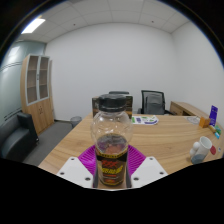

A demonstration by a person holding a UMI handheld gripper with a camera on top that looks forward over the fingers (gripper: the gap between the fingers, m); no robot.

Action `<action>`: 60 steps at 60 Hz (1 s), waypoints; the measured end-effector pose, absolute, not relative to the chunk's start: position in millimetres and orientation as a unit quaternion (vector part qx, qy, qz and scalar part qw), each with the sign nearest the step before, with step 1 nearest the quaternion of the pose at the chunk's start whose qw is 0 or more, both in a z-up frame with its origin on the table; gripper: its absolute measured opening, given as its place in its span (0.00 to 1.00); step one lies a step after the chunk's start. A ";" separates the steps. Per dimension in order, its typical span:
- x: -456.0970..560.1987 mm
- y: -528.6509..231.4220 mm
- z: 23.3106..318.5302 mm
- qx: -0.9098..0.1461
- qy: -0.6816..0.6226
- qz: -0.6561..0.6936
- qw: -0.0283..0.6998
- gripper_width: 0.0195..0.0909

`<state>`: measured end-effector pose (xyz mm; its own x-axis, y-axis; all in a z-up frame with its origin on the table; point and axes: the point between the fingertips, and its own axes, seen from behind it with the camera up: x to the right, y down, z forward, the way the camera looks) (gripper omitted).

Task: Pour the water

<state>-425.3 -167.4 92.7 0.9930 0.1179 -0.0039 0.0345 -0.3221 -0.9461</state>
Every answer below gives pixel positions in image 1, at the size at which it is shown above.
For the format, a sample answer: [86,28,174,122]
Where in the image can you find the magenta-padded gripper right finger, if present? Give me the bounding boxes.
[126,144,169,189]

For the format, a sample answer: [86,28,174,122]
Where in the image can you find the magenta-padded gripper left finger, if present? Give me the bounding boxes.
[56,144,98,189]

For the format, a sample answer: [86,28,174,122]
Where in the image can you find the clear black-capped drink bottle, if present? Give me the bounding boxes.
[90,93,134,188]

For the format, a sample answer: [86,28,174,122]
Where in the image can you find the grey waste bin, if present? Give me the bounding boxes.
[69,115,83,129]

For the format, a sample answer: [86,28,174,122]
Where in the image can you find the white and green leaflet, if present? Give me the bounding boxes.
[130,114,159,126]

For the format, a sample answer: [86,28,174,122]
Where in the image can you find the white and grey mug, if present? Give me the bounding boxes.
[189,135,213,165]

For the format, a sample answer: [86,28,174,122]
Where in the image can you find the small brown cardboard box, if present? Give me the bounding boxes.
[91,96,101,118]

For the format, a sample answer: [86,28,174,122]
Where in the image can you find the clear round plastic lid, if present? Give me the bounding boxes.
[184,115,201,125]

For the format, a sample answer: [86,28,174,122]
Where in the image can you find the black grey-backed office chair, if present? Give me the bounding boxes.
[137,89,174,116]

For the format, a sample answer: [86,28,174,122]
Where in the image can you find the black leather sofa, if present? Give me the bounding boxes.
[0,112,40,160]

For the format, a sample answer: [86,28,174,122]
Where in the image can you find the wooden shelf cabinet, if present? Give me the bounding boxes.
[19,53,55,136]

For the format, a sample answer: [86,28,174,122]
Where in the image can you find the wooden side desk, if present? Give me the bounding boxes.
[169,101,209,118]

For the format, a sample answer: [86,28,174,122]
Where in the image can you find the orange-brown wooden box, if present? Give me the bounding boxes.
[198,116,212,129]

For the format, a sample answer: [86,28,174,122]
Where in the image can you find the purple upright card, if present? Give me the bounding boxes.
[209,105,219,127]

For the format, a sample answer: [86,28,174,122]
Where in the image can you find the rectangular ceiling light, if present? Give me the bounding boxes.
[20,18,47,35]

